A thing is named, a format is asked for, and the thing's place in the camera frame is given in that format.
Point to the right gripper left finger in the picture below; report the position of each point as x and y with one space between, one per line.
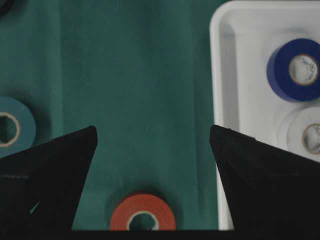
41 187

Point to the green table cloth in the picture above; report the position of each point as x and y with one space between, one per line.
137 70

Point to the teal green tape roll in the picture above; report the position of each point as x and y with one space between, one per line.
25 126

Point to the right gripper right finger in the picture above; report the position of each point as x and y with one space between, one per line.
271 193

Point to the white tape roll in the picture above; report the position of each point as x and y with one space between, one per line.
299 133

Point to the white plastic tray case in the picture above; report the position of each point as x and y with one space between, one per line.
243 36

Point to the blue tape roll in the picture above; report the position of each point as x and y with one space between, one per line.
293 70

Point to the black tape roll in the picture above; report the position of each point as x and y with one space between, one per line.
5 6

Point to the red tape roll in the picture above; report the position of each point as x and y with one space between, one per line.
142 204

